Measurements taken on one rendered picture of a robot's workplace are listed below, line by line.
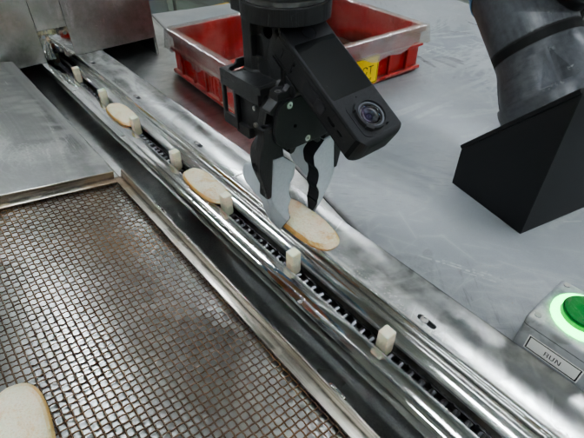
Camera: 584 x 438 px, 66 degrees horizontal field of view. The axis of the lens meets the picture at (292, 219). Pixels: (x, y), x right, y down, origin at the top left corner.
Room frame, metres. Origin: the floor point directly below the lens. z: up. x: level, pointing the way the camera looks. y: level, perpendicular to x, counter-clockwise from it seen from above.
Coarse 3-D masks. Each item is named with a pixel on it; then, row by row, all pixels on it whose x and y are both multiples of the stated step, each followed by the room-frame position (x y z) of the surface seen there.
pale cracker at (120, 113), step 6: (108, 108) 0.74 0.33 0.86; (114, 108) 0.74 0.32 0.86; (120, 108) 0.74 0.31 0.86; (126, 108) 0.74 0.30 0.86; (114, 114) 0.72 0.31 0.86; (120, 114) 0.72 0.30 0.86; (126, 114) 0.72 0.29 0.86; (132, 114) 0.72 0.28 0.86; (120, 120) 0.70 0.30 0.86; (126, 120) 0.70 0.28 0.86; (126, 126) 0.69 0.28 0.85
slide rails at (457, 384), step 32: (128, 128) 0.68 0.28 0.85; (160, 160) 0.58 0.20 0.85; (192, 160) 0.58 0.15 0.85; (192, 192) 0.50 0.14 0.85; (224, 224) 0.43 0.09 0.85; (256, 224) 0.43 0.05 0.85; (352, 288) 0.33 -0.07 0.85; (384, 320) 0.28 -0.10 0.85; (416, 352) 0.25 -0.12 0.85; (416, 384) 0.21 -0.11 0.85; (448, 384) 0.21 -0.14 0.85; (448, 416) 0.18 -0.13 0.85; (480, 416) 0.18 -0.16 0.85; (512, 416) 0.18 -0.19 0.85
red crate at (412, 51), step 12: (408, 48) 0.98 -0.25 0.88; (180, 60) 0.95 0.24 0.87; (384, 60) 0.95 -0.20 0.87; (396, 60) 0.97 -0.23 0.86; (408, 60) 1.00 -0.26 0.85; (180, 72) 0.96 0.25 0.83; (192, 72) 0.91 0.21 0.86; (204, 72) 0.86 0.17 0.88; (384, 72) 0.95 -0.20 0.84; (396, 72) 0.97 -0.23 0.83; (192, 84) 0.91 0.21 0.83; (204, 84) 0.88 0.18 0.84; (216, 84) 0.84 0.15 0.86; (216, 96) 0.84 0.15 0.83; (228, 96) 0.80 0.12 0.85
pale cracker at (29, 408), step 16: (16, 384) 0.17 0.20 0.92; (0, 400) 0.16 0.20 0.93; (16, 400) 0.16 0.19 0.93; (32, 400) 0.16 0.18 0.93; (0, 416) 0.14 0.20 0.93; (16, 416) 0.14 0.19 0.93; (32, 416) 0.14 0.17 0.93; (48, 416) 0.15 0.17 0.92; (0, 432) 0.13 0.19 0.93; (16, 432) 0.13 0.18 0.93; (32, 432) 0.13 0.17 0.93; (48, 432) 0.14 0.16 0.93
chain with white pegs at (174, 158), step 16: (80, 80) 0.90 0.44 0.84; (96, 96) 0.83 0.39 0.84; (176, 160) 0.57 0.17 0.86; (224, 192) 0.48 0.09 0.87; (224, 208) 0.46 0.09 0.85; (240, 224) 0.45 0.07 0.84; (256, 240) 0.42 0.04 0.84; (288, 256) 0.36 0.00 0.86; (320, 288) 0.34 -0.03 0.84; (336, 304) 0.31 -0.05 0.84; (352, 320) 0.29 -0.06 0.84; (368, 336) 0.27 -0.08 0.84; (384, 336) 0.25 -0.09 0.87; (384, 352) 0.25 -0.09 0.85; (432, 384) 0.22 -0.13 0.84; (448, 400) 0.20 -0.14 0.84; (464, 416) 0.19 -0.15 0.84; (480, 432) 0.17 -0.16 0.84
